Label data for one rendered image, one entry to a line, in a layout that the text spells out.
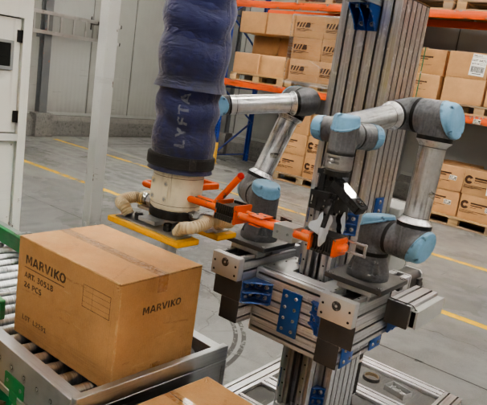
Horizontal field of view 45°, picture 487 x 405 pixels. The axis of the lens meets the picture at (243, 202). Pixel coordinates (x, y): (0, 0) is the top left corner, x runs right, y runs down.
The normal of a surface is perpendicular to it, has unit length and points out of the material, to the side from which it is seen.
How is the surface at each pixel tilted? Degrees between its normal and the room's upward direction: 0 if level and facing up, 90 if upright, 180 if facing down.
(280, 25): 89
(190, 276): 90
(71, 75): 90
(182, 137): 75
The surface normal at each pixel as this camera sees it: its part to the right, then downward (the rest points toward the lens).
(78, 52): 0.77, 0.24
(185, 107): 0.17, -0.12
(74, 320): -0.61, 0.07
